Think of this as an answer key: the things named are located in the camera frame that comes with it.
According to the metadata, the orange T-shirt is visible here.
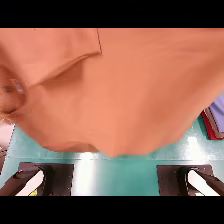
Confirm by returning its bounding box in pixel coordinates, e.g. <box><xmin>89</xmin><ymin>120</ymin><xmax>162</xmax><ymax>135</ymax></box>
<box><xmin>0</xmin><ymin>28</ymin><xmax>224</xmax><ymax>158</ymax></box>

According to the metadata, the lilac garment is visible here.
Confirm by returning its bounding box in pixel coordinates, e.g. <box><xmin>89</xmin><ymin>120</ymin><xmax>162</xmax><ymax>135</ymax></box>
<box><xmin>209</xmin><ymin>94</ymin><xmax>224</xmax><ymax>131</ymax></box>

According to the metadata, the brown garment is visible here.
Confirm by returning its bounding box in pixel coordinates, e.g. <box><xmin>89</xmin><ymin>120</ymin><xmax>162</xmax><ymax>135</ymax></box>
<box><xmin>204</xmin><ymin>107</ymin><xmax>224</xmax><ymax>139</ymax></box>

